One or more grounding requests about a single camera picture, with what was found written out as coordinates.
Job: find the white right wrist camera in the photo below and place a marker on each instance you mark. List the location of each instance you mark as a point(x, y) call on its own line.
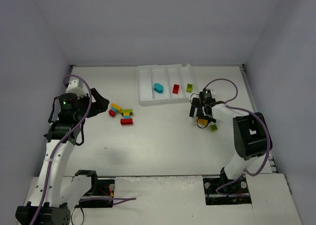
point(213, 93)

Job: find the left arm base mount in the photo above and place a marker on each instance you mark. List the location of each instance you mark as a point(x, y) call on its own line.
point(101, 187)

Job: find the long yellow lego brick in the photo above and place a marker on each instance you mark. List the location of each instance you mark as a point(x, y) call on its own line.
point(113, 105)

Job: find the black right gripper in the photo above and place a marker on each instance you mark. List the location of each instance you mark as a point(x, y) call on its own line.
point(202, 106)

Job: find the small teal lego brick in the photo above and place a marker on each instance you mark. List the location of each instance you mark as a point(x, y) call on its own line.
point(114, 109)

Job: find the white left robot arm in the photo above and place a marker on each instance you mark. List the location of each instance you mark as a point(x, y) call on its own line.
point(49, 204)

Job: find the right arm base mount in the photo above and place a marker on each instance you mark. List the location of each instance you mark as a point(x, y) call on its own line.
point(234, 194)

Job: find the yellow curved lego brick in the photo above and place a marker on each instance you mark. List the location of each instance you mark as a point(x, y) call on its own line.
point(202, 122)

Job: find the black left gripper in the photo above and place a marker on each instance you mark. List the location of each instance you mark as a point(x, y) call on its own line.
point(91, 103)

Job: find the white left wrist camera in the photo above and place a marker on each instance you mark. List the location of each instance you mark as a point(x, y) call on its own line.
point(74, 86)

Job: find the small red lego brick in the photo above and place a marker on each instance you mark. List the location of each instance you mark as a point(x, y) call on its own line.
point(112, 112)

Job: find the white divided sorting tray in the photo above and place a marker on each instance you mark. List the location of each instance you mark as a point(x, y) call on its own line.
point(167, 75)

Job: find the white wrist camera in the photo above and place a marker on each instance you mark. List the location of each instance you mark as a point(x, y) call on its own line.
point(74, 86)
point(213, 93)

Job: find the lime green square lego brick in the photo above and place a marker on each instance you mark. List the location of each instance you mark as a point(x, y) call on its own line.
point(189, 88)

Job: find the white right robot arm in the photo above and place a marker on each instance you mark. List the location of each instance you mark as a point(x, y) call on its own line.
point(252, 140)

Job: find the long lime green lego brick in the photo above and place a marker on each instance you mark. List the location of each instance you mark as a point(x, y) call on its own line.
point(126, 110)

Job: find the teal rounded lego brick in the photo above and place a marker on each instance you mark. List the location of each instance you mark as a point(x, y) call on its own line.
point(158, 88)

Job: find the red curved lego brick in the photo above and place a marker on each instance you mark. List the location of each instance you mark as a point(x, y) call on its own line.
point(175, 89)

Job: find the lime green small lego brick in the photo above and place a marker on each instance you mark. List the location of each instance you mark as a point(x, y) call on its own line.
point(213, 127)

